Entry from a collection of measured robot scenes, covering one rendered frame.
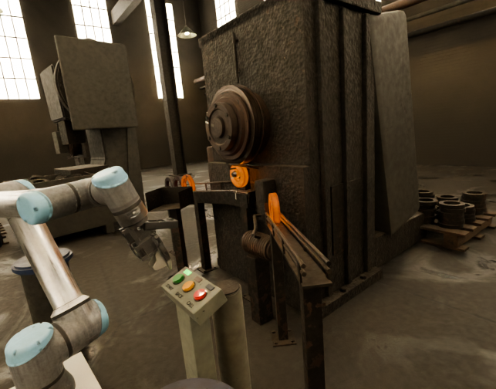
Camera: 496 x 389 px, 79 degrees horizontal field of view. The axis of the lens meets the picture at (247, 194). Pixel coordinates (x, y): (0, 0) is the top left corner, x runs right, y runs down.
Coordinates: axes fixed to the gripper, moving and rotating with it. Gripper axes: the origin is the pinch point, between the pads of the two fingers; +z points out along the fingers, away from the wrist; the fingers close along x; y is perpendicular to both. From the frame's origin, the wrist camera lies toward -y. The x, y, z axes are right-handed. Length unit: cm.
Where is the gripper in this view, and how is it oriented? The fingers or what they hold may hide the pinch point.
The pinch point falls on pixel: (170, 265)
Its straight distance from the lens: 107.6
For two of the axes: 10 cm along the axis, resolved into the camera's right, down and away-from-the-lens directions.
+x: 6.2, 1.0, -7.8
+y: -7.0, 5.2, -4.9
